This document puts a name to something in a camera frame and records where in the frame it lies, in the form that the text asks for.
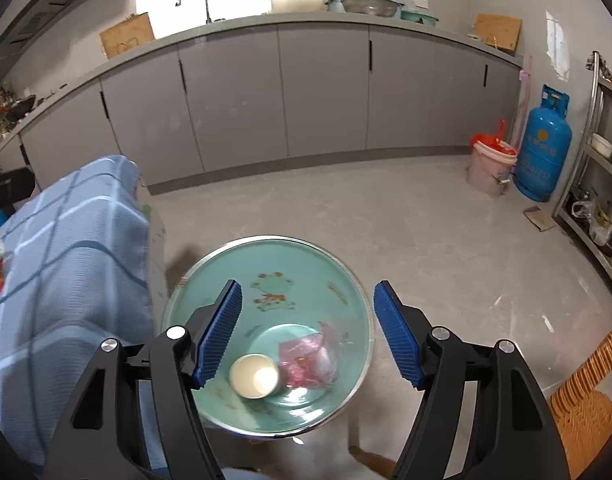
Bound white paper cup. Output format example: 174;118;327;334
229;353;280;400

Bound pink plastic bag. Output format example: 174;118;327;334
279;322;341;389

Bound grey kitchen cabinets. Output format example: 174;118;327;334
0;13;522;194

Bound pink trash bucket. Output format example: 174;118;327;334
466;118;518;198

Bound wicker chair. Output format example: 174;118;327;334
349;330;612;479

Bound black wok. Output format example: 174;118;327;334
4;94;36;124

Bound blue plaid tablecloth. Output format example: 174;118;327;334
0;155;153;472

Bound range hood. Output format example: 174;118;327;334
0;0;74;58

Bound wooden cutting board left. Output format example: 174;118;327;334
100;13;155;58

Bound wooden cutting board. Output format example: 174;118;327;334
100;13;155;58
474;13;522;53

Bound teal enamel basin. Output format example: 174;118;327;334
161;235;374;439

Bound metal shelf rack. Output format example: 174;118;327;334
553;51;612;284

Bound blue gas cylinder right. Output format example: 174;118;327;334
514;84;572;203

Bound wooden cutting board right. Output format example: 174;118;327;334
474;13;522;53

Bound steel bowl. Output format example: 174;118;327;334
341;0;400;18

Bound small teal basket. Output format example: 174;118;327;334
400;9;439;27

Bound pink mop handle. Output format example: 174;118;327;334
510;55;534;150

